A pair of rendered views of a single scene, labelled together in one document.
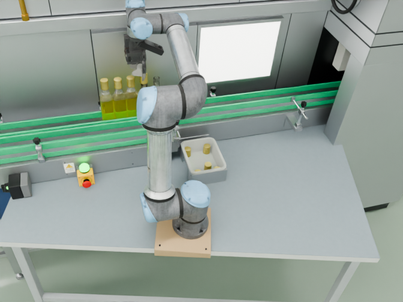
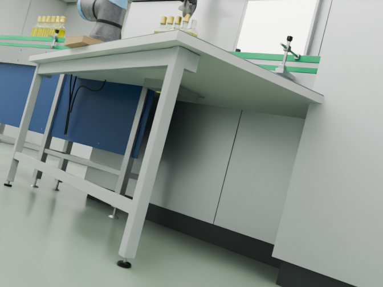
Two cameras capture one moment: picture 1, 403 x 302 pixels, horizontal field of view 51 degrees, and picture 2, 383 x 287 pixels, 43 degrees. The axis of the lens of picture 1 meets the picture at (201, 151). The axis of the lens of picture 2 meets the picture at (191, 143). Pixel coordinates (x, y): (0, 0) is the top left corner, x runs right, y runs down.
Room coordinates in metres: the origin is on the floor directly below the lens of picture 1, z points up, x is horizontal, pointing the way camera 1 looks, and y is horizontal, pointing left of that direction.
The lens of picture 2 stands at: (0.35, -2.08, 0.34)
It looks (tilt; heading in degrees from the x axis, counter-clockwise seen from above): 3 degrees up; 58
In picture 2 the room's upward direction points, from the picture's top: 14 degrees clockwise
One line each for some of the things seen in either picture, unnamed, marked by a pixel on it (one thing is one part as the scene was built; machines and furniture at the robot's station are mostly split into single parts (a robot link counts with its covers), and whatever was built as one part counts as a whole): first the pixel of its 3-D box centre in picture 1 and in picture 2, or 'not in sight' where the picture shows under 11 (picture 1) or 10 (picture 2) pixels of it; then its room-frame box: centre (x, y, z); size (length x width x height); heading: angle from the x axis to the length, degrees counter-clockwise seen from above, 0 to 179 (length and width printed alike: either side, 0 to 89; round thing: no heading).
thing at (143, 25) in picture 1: (144, 24); not in sight; (1.48, 0.25, 1.46); 0.11 x 0.11 x 0.08; 19
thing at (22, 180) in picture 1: (20, 186); not in sight; (1.19, 0.78, 0.79); 0.08 x 0.08 x 0.08; 20
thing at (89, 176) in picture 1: (86, 175); not in sight; (1.29, 0.52, 0.79); 0.07 x 0.07 x 0.07; 20
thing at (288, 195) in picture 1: (193, 130); (213, 99); (1.73, 0.05, 0.73); 1.58 x 1.52 x 0.04; 93
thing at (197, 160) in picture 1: (202, 160); not in sight; (1.44, -0.01, 0.80); 0.22 x 0.17 x 0.09; 20
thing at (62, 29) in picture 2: not in sight; (58, 36); (1.20, 1.36, 1.02); 0.06 x 0.06 x 0.28; 20
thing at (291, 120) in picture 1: (297, 117); (286, 62); (1.71, -0.47, 0.90); 0.17 x 0.05 x 0.23; 20
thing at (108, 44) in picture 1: (191, 56); (237, 28); (1.79, 0.09, 1.15); 0.90 x 0.03 x 0.34; 110
